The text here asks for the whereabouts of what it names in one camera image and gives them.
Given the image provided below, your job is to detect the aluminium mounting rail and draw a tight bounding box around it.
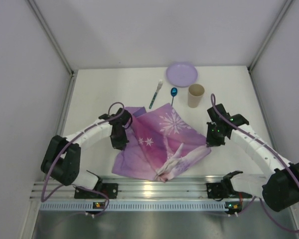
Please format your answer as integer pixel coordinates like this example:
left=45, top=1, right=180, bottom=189
left=29, top=175, right=299, bottom=201

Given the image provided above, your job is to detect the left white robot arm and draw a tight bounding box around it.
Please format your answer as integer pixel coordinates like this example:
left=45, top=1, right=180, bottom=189
left=40, top=108, right=133, bottom=190

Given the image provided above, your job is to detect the lilac plastic plate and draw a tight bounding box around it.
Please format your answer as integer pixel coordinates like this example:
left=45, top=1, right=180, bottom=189
left=165, top=62, right=198, bottom=87

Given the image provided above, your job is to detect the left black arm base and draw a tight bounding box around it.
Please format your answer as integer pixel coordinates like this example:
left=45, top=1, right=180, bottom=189
left=74, top=183, right=119, bottom=199

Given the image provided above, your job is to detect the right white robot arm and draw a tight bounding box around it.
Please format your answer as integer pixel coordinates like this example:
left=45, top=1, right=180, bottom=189
left=206, top=104, right=299, bottom=212

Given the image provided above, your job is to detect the aluminium frame post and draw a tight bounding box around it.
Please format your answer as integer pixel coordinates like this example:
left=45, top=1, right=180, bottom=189
left=247, top=0, right=295, bottom=74
left=27, top=0, right=77, bottom=75

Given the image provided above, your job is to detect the left aluminium frame post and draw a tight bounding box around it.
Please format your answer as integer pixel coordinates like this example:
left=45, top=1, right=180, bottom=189
left=27, top=0, right=77, bottom=75

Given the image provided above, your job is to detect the blue metallic spoon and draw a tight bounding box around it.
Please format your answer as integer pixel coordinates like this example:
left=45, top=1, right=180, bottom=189
left=170, top=87, right=178, bottom=106

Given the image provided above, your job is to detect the right aluminium frame post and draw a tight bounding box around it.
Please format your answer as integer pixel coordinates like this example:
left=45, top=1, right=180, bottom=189
left=247, top=0, right=295, bottom=74

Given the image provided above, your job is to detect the beige paper cup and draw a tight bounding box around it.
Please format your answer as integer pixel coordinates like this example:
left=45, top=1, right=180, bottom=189
left=187, top=84, right=205, bottom=108

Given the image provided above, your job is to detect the perforated cable duct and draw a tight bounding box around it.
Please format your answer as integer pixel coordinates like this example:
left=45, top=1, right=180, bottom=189
left=41, top=200, right=242, bottom=211

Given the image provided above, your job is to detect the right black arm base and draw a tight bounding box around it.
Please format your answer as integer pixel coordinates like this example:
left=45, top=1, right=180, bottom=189
left=206, top=182, right=253, bottom=201

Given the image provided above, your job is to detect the fork with teal handle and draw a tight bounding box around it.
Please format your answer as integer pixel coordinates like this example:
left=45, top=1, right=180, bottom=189
left=149, top=79, right=163, bottom=109

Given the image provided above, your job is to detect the purple printed placemat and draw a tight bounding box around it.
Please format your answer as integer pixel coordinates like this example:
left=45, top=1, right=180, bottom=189
left=112, top=104, right=211, bottom=182

